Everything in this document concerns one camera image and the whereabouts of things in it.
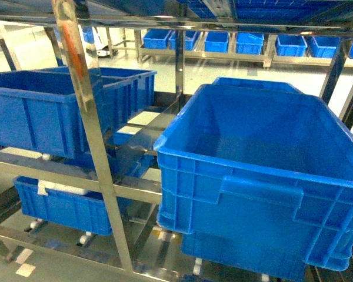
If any blue crate with white bag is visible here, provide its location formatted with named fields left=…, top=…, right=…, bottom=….
left=13, top=176, right=112, bottom=236

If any blue crate middle shelf left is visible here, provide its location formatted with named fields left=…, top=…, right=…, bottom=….
left=0, top=70, right=126, bottom=159

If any large blue target crate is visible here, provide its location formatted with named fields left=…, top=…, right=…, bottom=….
left=154, top=84, right=353, bottom=276

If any blue crate behind target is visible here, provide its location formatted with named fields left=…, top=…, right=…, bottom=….
left=212, top=77, right=302, bottom=94

